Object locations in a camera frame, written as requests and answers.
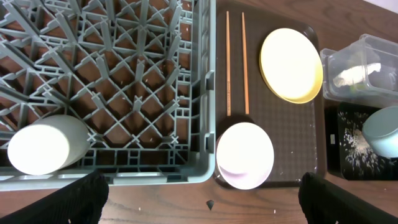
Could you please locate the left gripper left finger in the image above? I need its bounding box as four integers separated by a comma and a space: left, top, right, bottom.
1, 170, 109, 224

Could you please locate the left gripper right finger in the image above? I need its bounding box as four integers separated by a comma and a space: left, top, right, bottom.
298, 172, 397, 224

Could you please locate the rice and nutshell waste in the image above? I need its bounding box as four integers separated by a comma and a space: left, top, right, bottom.
337, 111, 385, 179

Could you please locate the white paper cup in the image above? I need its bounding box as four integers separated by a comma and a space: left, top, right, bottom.
7, 114, 90, 175

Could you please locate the light blue bowl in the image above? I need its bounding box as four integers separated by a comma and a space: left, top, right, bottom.
362, 106, 397, 158

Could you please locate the white napkin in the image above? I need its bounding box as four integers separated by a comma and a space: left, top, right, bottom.
333, 63, 381, 88

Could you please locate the wooden chopstick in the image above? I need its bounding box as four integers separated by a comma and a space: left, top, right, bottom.
241, 12, 249, 114
226, 11, 231, 116

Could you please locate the black waste tray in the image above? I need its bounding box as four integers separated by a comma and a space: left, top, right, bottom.
324, 103, 397, 180

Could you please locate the grey dishwasher rack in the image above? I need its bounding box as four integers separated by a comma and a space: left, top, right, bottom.
1, 0, 216, 191

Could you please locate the dark brown serving tray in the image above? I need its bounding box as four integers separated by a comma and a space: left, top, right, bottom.
215, 1, 326, 188

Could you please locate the pink bowl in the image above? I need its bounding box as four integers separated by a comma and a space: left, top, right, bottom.
216, 123, 274, 190

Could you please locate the clear plastic bin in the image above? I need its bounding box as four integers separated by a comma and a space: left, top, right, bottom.
320, 34, 397, 108

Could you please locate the yellow plate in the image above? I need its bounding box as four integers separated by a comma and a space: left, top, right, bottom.
259, 28, 323, 104

